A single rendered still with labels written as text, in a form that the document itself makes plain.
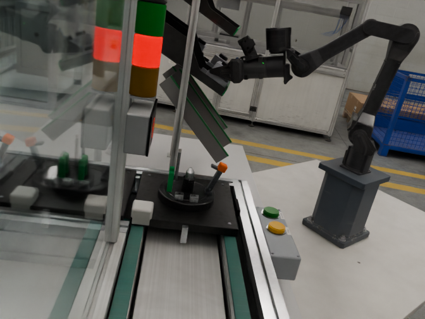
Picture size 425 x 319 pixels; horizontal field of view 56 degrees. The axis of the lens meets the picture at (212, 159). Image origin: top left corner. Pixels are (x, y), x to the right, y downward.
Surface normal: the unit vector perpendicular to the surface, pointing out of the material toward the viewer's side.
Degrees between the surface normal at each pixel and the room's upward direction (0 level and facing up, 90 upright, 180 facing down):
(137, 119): 90
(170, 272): 0
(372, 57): 90
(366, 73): 90
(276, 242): 0
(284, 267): 90
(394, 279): 0
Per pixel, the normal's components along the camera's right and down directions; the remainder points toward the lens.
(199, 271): 0.17, -0.91
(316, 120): -0.10, 0.36
